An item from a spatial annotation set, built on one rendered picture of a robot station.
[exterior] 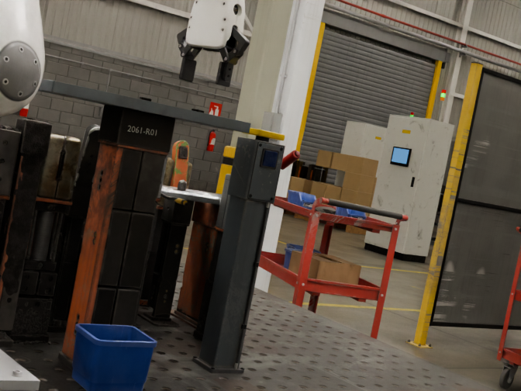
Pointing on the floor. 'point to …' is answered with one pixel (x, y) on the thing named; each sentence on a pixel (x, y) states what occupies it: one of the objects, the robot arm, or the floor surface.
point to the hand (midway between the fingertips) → (205, 77)
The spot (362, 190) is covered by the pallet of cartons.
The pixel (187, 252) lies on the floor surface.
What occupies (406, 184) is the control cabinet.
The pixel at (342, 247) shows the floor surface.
